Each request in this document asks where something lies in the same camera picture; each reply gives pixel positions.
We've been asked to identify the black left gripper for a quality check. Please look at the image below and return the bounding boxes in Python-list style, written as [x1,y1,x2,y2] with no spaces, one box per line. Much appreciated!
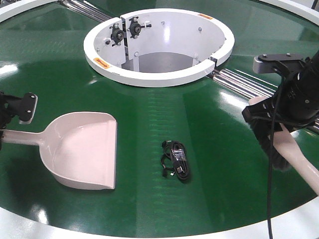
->
[0,92,15,148]

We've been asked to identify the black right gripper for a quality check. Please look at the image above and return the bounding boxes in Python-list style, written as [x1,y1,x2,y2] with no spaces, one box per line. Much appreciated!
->
[242,72,319,131]

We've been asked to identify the pink dustpan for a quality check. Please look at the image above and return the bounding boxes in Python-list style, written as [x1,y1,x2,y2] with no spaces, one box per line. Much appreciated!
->
[2,112,117,190]

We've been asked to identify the black cable bundle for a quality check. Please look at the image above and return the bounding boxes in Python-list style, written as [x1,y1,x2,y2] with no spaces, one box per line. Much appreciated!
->
[160,139,191,182]

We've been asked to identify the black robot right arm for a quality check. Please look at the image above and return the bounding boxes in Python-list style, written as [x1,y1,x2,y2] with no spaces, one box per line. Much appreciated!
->
[242,53,319,129]

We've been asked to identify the steel conveyor rollers right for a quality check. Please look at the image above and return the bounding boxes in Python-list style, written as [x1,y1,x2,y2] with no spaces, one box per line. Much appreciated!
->
[206,68,319,135]

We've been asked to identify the steel conveyor rollers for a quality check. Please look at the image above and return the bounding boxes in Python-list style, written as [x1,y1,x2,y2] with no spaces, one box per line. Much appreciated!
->
[206,68,319,135]
[58,0,113,23]

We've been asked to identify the white outer conveyor rim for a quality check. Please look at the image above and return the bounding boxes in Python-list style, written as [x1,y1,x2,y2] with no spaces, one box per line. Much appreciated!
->
[0,0,319,239]

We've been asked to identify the steel conveyor rollers rear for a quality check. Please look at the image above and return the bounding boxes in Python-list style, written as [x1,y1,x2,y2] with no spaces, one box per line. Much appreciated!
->
[58,0,113,23]

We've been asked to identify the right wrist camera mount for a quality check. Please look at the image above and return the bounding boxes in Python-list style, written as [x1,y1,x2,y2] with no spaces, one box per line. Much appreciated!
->
[252,53,306,76]

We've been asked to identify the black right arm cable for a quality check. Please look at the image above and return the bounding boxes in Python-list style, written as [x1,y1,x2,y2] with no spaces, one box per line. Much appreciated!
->
[266,74,287,239]

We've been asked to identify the left black bearing mount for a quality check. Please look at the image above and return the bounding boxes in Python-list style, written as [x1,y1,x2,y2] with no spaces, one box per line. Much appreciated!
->
[105,23,124,46]

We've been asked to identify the black bearing mount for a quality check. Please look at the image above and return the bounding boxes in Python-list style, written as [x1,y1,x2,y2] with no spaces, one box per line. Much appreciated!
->
[105,23,124,46]
[127,16,152,39]

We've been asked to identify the white inner conveyor ring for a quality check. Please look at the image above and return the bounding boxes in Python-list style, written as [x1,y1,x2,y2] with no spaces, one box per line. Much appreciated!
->
[83,8,236,88]

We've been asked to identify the right black bearing mount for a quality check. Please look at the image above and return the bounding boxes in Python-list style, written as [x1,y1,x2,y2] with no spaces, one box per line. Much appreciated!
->
[127,16,152,39]

